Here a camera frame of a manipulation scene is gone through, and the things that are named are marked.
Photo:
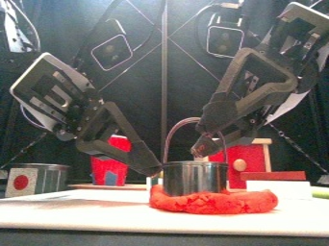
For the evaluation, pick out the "red felt cup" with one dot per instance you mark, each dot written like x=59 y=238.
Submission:
x=109 y=173

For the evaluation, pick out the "white cutting board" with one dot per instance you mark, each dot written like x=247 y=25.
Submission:
x=77 y=211

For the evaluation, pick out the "red play dough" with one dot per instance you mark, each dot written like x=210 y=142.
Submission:
x=214 y=202

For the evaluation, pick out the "white rectangular block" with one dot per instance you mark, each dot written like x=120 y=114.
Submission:
x=279 y=189

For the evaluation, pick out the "vertical metal frame pole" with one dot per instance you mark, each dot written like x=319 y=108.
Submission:
x=165 y=80

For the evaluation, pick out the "thin wooden board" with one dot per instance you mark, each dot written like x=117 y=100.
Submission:
x=107 y=186

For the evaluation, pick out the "dark red flat block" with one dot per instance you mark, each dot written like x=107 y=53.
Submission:
x=275 y=175

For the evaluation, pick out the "red wooden box with knob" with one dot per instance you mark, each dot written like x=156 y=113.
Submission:
x=253 y=158

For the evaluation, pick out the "metal tin with red dot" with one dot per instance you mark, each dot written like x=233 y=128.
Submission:
x=47 y=179

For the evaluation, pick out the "green toy piece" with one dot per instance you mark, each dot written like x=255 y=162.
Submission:
x=321 y=192

